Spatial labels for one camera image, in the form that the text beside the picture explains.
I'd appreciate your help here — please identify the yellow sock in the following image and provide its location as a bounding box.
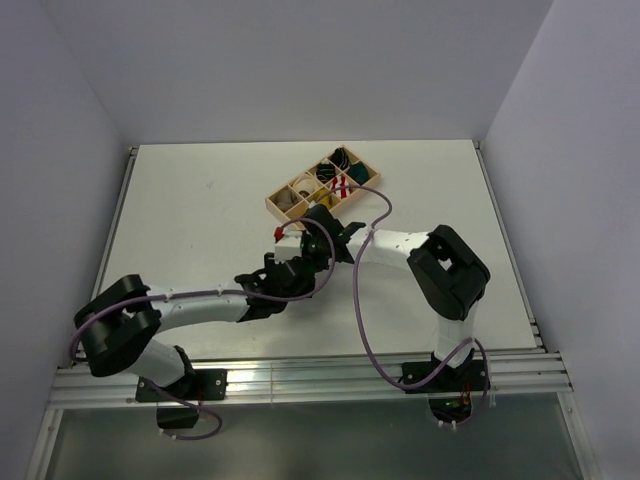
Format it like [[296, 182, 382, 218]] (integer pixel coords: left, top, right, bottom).
[[314, 192, 334, 210]]

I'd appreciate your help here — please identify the wooden compartment tray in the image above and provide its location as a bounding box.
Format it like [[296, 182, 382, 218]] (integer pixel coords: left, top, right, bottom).
[[265, 144, 381, 223]]

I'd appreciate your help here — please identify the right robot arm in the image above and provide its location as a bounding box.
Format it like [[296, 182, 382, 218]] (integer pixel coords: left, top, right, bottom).
[[304, 205, 491, 390]]

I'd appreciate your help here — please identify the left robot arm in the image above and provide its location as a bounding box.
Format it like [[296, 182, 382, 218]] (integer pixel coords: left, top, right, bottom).
[[72, 253, 330, 399]]

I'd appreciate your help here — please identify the beige rolled sock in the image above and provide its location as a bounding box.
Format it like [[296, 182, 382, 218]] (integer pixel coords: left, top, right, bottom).
[[274, 189, 298, 212]]

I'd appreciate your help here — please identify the cream rolled sock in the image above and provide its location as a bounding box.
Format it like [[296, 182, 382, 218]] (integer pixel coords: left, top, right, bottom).
[[292, 175, 321, 198]]

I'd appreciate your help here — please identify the red white striped rolled sock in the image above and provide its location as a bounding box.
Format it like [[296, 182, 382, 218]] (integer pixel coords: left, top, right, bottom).
[[328, 174, 351, 199]]

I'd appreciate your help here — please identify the black white rolled sock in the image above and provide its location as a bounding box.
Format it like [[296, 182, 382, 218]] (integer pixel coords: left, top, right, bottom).
[[315, 159, 337, 184]]

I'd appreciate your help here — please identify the dark green rolled sock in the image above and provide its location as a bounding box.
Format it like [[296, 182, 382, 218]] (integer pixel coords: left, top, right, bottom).
[[347, 162, 370, 185]]

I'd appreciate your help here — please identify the black striped rolled sock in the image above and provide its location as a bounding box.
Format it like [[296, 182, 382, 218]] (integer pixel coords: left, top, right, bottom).
[[329, 147, 351, 170]]

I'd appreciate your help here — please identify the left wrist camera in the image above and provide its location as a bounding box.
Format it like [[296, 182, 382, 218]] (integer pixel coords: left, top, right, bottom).
[[273, 227, 304, 263]]

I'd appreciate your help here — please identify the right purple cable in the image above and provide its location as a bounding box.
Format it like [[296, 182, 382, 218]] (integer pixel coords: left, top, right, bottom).
[[309, 184, 494, 429]]

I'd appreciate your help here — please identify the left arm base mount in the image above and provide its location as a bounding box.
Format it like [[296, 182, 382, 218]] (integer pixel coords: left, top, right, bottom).
[[135, 368, 228, 441]]

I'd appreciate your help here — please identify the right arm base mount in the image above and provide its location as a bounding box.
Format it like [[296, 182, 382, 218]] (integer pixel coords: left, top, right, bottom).
[[399, 359, 494, 421]]

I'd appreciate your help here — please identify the aluminium frame rail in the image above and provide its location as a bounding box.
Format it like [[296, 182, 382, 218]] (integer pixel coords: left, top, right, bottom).
[[47, 352, 573, 410]]

